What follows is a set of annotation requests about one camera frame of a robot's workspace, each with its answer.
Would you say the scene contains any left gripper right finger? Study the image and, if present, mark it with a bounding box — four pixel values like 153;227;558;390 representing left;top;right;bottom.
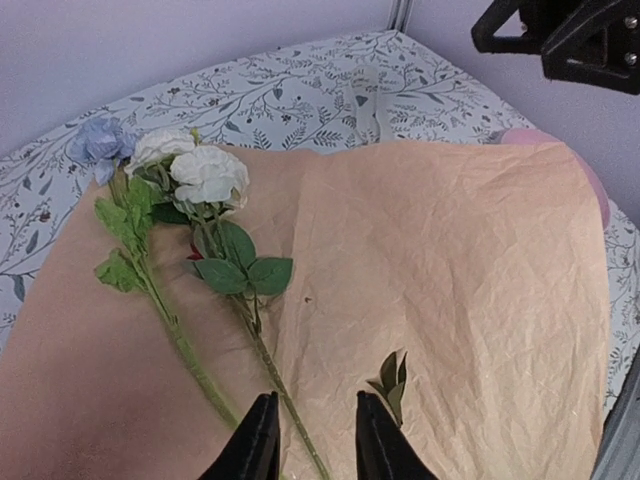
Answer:
355;391;437;480

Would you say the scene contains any floral patterned table mat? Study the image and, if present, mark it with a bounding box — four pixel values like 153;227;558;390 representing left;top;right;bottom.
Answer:
0;29;640;411

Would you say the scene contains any small blue flower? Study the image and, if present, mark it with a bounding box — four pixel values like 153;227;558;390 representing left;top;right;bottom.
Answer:
69;118;239;429

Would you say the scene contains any loose dark green leaf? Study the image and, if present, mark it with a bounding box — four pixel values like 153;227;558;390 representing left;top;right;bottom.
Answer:
367;351;407;427

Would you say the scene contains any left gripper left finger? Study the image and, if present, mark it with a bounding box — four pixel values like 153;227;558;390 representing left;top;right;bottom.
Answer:
199;392;279;480

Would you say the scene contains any pink plate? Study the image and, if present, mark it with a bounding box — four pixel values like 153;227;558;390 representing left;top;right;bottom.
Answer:
492;127;612;229

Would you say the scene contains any right aluminium frame post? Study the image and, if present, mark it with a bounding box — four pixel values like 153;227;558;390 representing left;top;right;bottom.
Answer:
386;0;414;33

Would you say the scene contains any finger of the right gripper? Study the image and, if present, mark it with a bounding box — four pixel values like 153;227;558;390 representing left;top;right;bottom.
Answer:
541;14;639;95
471;1;584;54

